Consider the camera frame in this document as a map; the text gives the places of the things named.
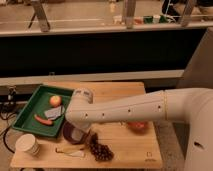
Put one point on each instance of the purple bowl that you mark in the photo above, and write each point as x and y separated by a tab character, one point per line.
69	127

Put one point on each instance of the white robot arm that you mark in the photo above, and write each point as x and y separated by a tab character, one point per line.
193	106

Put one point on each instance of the orange bowl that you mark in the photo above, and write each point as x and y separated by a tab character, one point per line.
137	126

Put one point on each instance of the red yellow apple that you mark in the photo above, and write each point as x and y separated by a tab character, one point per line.
55	101

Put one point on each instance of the grey cloth in tray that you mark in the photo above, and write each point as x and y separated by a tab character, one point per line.
54	113

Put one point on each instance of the bunch of dark grapes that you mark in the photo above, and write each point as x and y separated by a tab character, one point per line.
100	151

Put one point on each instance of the orange carrot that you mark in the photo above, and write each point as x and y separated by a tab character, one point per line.
43	121

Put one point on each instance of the green plastic tray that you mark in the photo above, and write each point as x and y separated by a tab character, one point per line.
39	104

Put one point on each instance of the yellow banana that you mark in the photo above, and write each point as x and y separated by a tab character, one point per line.
71	150

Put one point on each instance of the green can on shelf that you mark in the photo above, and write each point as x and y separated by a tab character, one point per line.
148	19

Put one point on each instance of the white cup on shelf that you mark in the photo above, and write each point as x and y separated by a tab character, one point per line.
156	19

